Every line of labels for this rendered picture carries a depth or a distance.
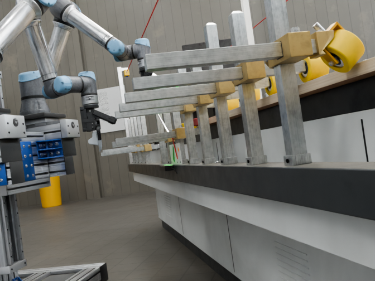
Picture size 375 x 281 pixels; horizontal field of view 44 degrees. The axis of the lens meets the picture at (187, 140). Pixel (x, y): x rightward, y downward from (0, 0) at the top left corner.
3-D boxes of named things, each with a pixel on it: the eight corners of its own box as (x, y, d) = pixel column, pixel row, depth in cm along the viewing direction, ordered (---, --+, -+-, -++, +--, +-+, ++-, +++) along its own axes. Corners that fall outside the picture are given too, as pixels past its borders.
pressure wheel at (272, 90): (267, 66, 148) (261, 82, 155) (275, 85, 144) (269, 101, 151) (284, 64, 150) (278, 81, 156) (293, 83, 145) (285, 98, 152)
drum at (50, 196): (67, 203, 951) (62, 167, 952) (57, 206, 905) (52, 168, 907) (47, 206, 959) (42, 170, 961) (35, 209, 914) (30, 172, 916)
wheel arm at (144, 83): (134, 90, 113) (132, 75, 113) (133, 92, 117) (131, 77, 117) (318, 69, 124) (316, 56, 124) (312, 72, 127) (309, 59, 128)
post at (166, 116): (172, 173, 245) (159, 84, 246) (170, 173, 248) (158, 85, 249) (178, 172, 246) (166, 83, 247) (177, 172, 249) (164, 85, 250)
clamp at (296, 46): (288, 57, 92) (284, 32, 92) (263, 70, 105) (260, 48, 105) (316, 54, 93) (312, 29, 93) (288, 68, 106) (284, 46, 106)
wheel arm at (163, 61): (147, 69, 89) (145, 54, 89) (145, 72, 92) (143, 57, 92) (318, 52, 97) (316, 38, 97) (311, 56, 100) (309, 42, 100)
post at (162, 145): (162, 164, 270) (151, 88, 271) (160, 164, 275) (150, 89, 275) (169, 163, 271) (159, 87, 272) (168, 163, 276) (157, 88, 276)
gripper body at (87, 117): (83, 133, 213) (79, 107, 213) (101, 131, 215) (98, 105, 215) (82, 132, 206) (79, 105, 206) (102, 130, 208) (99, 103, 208)
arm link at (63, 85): (50, 96, 205) (71, 96, 213) (63, 91, 197) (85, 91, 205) (47, 78, 205) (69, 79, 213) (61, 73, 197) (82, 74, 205)
